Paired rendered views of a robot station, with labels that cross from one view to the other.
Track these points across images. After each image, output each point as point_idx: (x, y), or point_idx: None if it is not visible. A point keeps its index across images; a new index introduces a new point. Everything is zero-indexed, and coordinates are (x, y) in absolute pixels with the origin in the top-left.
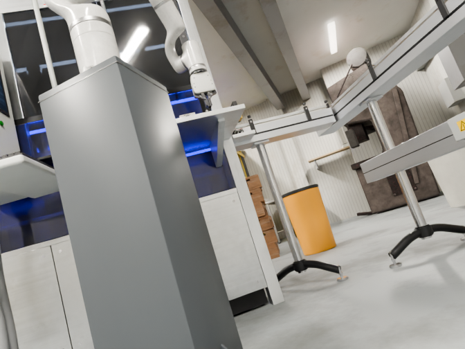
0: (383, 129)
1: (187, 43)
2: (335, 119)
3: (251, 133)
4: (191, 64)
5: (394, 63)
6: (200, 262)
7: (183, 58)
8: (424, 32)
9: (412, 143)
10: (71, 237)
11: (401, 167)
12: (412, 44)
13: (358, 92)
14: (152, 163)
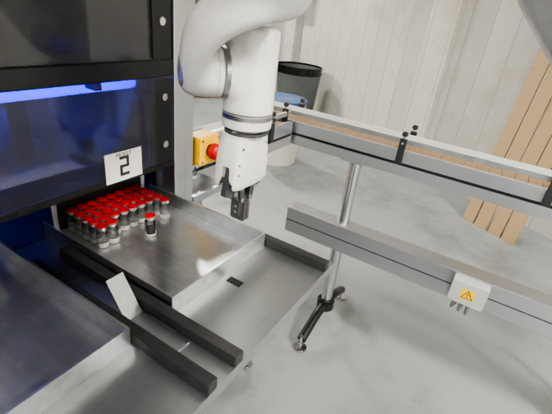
0: (351, 201)
1: (267, 40)
2: (290, 141)
3: (220, 190)
4: (253, 111)
5: (439, 175)
6: None
7: (236, 79)
8: (506, 189)
9: (384, 248)
10: None
11: (350, 254)
12: (480, 183)
13: (356, 149)
14: None
